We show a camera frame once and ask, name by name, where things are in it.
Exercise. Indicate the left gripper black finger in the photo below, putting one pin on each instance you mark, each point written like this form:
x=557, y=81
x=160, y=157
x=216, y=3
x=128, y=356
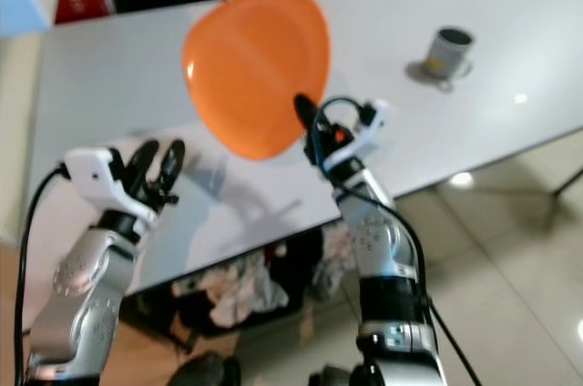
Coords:
x=140, y=163
x=172, y=166

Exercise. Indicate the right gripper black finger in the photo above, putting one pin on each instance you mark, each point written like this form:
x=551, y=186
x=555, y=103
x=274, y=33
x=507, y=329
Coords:
x=306, y=114

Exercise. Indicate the orange round plate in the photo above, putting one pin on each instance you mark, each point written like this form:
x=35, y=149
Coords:
x=255, y=67

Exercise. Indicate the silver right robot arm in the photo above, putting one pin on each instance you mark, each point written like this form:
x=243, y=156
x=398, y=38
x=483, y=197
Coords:
x=378, y=240

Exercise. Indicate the black basket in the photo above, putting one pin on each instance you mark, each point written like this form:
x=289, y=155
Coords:
x=291, y=259

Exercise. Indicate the white crumpled cloth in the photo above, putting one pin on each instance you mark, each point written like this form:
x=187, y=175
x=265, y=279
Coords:
x=237, y=290

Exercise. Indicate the grey crumpled cloth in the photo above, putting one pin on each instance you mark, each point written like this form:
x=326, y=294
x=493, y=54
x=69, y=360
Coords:
x=332, y=268

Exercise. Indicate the grey mug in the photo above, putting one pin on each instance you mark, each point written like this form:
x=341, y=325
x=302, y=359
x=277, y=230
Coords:
x=446, y=54

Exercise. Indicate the dark left robot foot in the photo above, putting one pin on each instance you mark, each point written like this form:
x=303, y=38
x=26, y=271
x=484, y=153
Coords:
x=205, y=372

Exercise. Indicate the dark robot foot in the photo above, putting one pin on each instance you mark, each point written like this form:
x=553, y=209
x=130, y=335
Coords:
x=205, y=372
x=332, y=377

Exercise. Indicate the dark right robot foot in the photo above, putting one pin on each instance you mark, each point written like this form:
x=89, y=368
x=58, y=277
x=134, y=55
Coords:
x=332, y=377

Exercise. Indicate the black table leg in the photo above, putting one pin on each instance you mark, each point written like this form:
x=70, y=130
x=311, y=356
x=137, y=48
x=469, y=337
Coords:
x=567, y=179

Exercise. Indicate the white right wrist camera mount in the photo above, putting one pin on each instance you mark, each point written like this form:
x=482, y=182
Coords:
x=364, y=131

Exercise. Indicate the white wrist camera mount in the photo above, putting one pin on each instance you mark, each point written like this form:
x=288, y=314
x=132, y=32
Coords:
x=364, y=131
x=100, y=172

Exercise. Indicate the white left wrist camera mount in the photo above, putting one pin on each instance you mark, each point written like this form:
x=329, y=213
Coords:
x=100, y=172

